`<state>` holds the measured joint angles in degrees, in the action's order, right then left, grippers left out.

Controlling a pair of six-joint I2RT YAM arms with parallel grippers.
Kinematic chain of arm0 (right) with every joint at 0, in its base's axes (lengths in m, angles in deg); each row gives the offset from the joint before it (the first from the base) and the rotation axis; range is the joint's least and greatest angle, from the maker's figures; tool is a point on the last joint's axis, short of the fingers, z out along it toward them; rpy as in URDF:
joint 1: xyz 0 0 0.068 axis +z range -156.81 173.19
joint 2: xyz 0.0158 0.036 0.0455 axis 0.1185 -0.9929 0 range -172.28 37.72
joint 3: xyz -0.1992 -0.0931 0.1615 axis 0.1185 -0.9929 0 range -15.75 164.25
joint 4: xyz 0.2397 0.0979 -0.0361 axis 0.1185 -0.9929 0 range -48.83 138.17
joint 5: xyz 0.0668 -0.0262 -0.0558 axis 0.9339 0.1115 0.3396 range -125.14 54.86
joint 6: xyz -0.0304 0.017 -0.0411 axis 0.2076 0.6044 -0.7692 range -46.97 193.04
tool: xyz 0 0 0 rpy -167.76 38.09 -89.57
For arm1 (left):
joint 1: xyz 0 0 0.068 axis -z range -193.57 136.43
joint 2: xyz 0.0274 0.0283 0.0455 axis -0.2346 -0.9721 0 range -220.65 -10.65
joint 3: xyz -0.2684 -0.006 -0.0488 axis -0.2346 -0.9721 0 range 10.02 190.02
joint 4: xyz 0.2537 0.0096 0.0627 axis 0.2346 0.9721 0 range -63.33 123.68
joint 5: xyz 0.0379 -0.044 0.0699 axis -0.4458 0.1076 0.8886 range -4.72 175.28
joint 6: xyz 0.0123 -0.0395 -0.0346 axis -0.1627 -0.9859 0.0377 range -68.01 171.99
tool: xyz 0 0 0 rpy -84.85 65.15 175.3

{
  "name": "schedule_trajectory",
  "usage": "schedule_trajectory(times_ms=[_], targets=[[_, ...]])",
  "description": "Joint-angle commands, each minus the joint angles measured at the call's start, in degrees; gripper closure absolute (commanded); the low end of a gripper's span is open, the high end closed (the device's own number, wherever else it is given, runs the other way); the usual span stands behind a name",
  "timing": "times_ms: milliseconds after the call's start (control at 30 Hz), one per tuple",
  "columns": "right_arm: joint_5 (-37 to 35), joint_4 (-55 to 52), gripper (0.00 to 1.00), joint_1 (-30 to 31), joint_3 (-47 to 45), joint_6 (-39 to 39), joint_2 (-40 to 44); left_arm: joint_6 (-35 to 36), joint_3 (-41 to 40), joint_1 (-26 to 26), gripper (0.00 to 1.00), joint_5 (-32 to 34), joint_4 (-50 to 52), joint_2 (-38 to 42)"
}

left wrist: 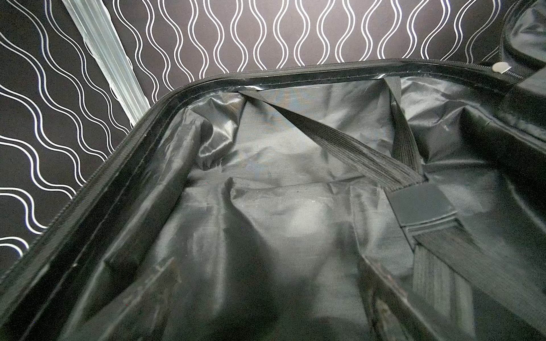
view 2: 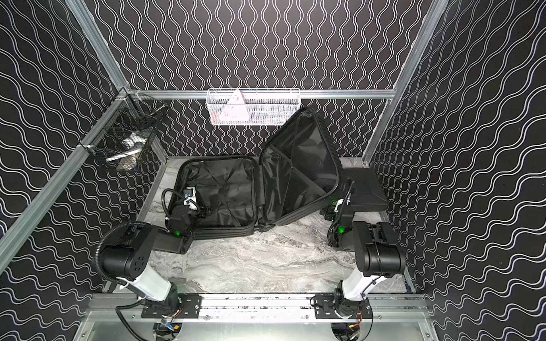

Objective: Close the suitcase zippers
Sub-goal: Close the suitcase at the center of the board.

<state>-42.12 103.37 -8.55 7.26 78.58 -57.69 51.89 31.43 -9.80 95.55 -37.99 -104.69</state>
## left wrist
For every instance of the black ribbed hard-shell suitcase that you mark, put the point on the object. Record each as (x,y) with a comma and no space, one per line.
(307,170)

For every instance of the silver zipper pull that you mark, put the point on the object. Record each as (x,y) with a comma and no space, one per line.
(501,67)

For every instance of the aluminium frame post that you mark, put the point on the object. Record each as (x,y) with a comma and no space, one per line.
(99,34)

